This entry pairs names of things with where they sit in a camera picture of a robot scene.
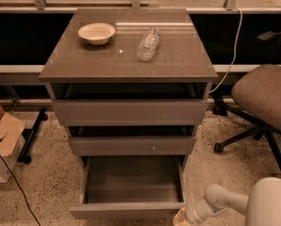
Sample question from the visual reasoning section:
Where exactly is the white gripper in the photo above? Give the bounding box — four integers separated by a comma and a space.
173, 197, 230, 226

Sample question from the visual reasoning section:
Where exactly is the drawer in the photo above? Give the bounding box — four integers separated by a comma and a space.
70, 155, 186, 219
69, 136, 195, 156
52, 99, 207, 126

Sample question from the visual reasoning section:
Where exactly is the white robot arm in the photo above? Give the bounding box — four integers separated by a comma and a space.
173, 177, 281, 226

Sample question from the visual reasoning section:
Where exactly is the grey drawer cabinet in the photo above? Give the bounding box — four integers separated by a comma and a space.
39, 8, 219, 174

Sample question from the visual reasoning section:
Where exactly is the office chair with brown seat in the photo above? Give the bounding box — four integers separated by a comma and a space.
211, 22, 281, 181

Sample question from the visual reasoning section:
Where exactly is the black stand leg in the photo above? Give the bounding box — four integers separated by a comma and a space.
17, 108, 48, 164

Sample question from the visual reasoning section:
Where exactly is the clear plastic bottle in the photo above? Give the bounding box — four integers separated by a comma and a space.
137, 27, 160, 61

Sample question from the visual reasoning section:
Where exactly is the cardboard box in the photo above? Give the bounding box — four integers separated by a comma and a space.
0, 105, 25, 183

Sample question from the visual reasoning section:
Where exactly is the white bowl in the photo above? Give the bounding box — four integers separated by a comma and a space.
78, 23, 116, 45

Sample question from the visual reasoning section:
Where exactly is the black floor cable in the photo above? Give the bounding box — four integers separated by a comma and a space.
0, 137, 42, 226

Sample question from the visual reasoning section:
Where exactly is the white hanging cable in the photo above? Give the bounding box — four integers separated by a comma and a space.
208, 7, 244, 94

